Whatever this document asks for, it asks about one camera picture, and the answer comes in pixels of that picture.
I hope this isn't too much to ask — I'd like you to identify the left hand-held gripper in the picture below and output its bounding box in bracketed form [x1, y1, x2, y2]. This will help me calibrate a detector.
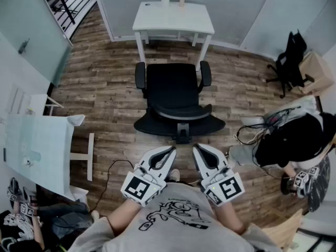
[120, 145, 177, 207]

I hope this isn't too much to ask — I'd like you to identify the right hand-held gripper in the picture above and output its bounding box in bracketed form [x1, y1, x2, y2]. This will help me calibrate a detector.
[193, 143, 245, 207]

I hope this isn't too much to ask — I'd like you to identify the black mesh office chair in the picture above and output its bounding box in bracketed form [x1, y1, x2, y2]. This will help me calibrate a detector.
[133, 60, 226, 144]

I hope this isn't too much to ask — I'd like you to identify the person's right forearm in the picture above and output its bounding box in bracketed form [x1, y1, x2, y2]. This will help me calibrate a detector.
[214, 202, 246, 235]

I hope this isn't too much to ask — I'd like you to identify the person's left forearm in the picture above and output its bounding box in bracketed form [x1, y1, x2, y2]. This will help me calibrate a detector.
[109, 199, 144, 237]

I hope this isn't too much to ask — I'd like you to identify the black high-back office chair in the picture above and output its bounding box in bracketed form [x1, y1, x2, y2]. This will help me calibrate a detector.
[266, 29, 315, 99]

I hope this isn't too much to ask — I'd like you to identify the person's white right shoe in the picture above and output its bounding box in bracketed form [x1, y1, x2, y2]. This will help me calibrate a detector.
[167, 169, 181, 182]

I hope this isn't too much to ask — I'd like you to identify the white table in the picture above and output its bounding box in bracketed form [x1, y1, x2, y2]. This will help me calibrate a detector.
[69, 132, 95, 182]

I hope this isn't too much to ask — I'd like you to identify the person's grey printed shirt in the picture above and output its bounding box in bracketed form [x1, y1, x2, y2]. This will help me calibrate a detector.
[67, 181, 283, 252]

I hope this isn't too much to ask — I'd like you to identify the black marble round table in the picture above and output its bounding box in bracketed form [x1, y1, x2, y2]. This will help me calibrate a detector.
[306, 155, 332, 213]

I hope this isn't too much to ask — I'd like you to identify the white metal rack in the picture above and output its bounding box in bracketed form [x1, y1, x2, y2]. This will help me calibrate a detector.
[28, 93, 65, 117]

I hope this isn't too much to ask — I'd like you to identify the beige wooden table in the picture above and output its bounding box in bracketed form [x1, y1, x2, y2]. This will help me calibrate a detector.
[299, 51, 336, 95]

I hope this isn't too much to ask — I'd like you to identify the white desk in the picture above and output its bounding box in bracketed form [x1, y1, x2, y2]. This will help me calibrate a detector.
[132, 1, 215, 62]

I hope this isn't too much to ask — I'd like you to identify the white radiator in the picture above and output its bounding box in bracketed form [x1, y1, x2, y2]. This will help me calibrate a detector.
[6, 87, 32, 114]

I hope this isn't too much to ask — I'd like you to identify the black metal railing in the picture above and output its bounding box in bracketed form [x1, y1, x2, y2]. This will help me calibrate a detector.
[41, 0, 97, 36]

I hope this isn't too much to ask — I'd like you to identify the frosted glass door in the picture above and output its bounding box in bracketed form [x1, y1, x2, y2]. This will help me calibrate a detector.
[0, 0, 74, 88]

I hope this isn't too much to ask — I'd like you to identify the black floor cable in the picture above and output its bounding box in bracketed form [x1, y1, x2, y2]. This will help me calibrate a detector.
[89, 159, 136, 213]

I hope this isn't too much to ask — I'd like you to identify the black cable bundle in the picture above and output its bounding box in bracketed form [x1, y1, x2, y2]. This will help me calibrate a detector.
[232, 105, 302, 145]

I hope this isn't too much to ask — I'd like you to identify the metal door handle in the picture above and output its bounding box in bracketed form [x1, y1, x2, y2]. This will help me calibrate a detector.
[17, 38, 30, 55]

